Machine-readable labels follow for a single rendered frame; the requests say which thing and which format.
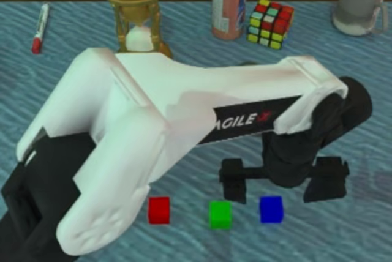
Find green cube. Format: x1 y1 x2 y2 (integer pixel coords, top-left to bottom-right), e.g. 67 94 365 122
209 200 232 229

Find blue cube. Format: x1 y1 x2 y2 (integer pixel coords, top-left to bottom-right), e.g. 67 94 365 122
259 195 284 224

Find red cube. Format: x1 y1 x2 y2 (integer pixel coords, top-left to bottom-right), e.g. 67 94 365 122
148 196 171 225

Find colourful puzzle cube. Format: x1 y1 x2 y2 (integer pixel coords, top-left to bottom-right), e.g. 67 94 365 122
247 0 295 50

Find pink and white spray can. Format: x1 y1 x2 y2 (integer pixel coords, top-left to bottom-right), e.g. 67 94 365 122
211 0 250 42

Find grey mug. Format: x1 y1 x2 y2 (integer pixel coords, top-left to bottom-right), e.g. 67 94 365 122
333 0 389 36

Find golden hourglass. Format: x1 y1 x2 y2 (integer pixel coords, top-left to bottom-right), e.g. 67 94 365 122
98 0 173 59

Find red and white marker pen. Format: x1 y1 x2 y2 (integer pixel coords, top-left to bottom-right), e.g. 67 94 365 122
31 3 50 55

